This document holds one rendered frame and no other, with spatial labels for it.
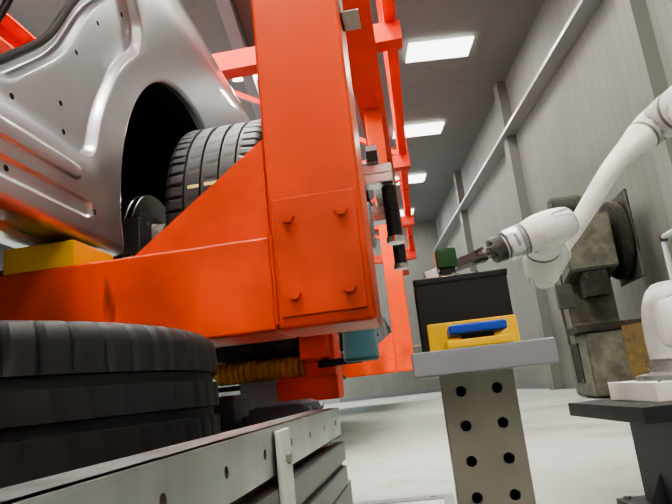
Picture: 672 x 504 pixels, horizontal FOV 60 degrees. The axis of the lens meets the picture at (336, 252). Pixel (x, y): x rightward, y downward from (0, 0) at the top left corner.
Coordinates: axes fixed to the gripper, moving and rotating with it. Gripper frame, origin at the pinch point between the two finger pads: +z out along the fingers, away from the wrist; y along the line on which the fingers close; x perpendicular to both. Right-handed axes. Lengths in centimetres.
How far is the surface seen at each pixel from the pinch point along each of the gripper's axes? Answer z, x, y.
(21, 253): 78, -23, 62
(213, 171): 44, -37, 34
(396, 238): 9.7, -8.0, 24.9
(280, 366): 48.9, 8.3, 5.4
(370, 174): 9.3, -25.5, 24.8
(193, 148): 48, -47, 29
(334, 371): 35.8, 14.9, 10.1
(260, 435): 38, 22, 110
